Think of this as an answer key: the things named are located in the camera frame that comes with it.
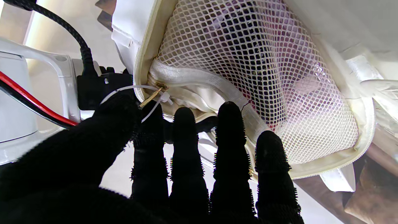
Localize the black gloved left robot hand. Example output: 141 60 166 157
0 93 304 224

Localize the black lipstick tube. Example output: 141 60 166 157
211 6 280 84

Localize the cream white cosmetics bag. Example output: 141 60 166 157
111 0 398 192

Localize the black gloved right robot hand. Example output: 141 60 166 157
193 116 219 133

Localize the white zip tie loop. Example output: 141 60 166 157
101 85 173 124

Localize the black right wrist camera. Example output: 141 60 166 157
77 67 135 111

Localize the red black right arm cable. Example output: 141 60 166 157
0 71 79 129

